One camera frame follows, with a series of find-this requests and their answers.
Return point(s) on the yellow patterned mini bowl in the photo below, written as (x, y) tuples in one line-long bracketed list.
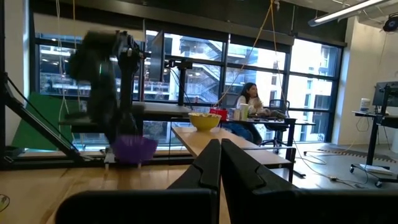
[(203, 123)]

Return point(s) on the black ceiling projector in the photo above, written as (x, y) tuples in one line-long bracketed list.
[(391, 23)]

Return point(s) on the person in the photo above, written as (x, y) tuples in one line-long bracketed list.
[(248, 102)]

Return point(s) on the black monitor stand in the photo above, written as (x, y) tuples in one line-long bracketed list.
[(182, 84)]

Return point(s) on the ceiling light fixture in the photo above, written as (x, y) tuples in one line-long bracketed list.
[(345, 12)]

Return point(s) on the green panel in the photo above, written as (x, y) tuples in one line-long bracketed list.
[(56, 105)]

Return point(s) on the black office chair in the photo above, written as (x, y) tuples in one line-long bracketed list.
[(278, 127)]

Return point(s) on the black rolling stand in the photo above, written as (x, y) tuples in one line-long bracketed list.
[(373, 140)]

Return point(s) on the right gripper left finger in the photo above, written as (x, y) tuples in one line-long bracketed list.
[(202, 174)]

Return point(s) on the black office desk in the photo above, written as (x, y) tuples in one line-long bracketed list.
[(295, 120)]

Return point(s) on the purple mini bowl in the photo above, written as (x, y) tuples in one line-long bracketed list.
[(133, 151)]

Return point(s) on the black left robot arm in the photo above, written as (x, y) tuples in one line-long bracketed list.
[(93, 62)]

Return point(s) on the red box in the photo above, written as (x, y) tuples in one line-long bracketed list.
[(218, 113)]

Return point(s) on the black desk monitor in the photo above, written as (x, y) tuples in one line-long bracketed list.
[(157, 56)]

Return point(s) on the white cup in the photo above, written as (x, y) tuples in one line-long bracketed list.
[(244, 112)]

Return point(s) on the black monitor on cart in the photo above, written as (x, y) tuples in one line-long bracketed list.
[(387, 93)]

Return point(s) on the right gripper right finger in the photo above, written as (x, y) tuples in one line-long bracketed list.
[(242, 180)]

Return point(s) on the grey standing desk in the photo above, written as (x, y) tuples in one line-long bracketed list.
[(161, 109)]

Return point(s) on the wooden shelf with black frame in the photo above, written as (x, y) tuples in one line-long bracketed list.
[(202, 140)]

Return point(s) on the white canister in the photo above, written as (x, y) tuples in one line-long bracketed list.
[(364, 105)]

